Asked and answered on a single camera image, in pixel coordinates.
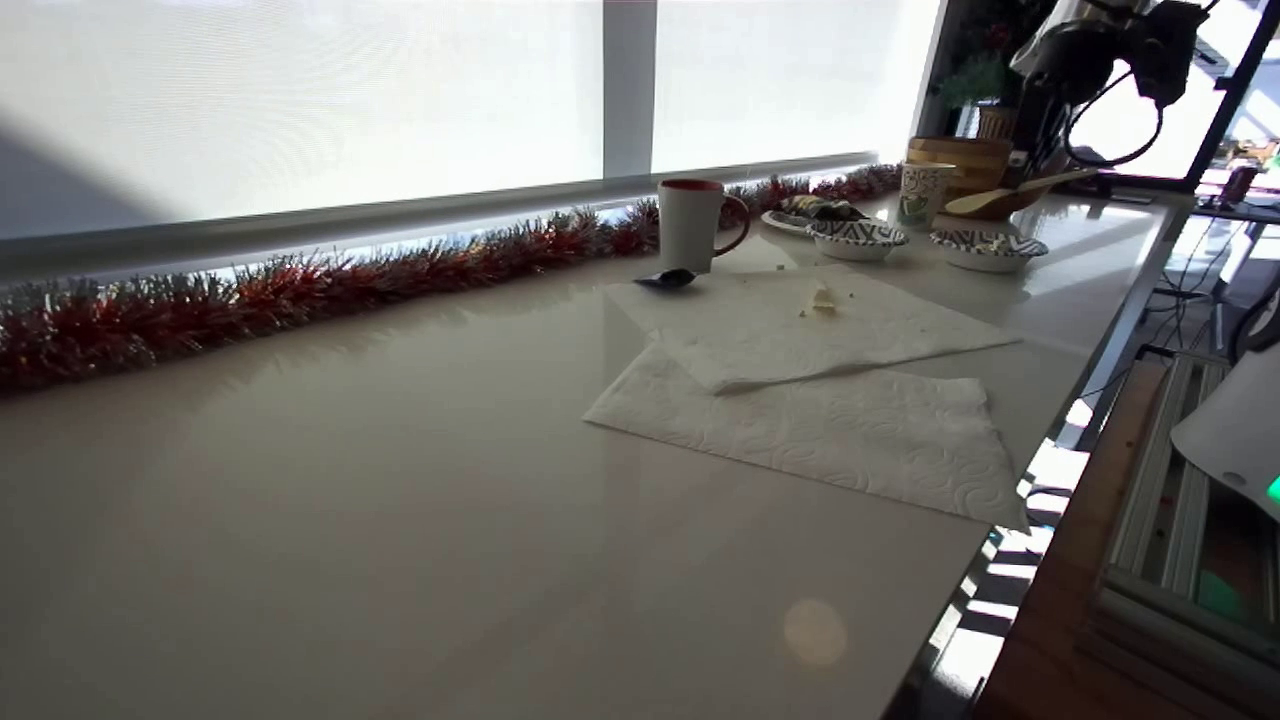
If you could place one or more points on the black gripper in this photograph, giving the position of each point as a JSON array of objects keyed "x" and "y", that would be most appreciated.
[{"x": 1105, "y": 44}]

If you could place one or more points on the cream plastic spoon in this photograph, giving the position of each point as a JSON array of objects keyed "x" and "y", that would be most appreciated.
[{"x": 987, "y": 201}]

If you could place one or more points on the blue patterned paper bowl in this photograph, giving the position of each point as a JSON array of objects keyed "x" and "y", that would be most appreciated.
[
  {"x": 860, "y": 242},
  {"x": 987, "y": 248}
]

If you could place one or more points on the round wooden container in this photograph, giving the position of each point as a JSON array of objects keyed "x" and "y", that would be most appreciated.
[{"x": 965, "y": 158}]

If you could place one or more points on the patterned paper cup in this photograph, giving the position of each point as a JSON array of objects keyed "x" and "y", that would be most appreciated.
[{"x": 921, "y": 192}]

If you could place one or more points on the dark snack bag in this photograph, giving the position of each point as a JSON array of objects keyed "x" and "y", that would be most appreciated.
[{"x": 825, "y": 208}]

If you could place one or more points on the white round plate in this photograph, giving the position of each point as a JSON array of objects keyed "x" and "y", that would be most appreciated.
[{"x": 787, "y": 223}]

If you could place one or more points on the cream plastic stick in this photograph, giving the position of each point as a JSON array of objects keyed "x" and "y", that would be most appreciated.
[{"x": 825, "y": 306}]

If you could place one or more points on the white paper towel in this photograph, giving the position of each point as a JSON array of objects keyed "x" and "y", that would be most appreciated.
[
  {"x": 825, "y": 433},
  {"x": 775, "y": 341}
]

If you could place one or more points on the white mug red inside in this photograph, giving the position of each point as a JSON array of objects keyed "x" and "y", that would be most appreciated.
[{"x": 690, "y": 224}]

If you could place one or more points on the grey window mullion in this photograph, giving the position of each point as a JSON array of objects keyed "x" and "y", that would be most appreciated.
[{"x": 628, "y": 80}]

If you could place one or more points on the small dark blue wrapper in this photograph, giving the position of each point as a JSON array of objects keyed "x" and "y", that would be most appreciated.
[{"x": 667, "y": 281}]

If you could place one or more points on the red silver tinsel garland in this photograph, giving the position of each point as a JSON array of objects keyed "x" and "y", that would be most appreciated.
[{"x": 265, "y": 302}]

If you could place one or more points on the aluminium frame rails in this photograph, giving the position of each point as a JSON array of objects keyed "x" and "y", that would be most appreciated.
[{"x": 1175, "y": 534}]

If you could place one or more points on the grey window rail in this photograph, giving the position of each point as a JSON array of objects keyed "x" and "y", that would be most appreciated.
[{"x": 401, "y": 214}]

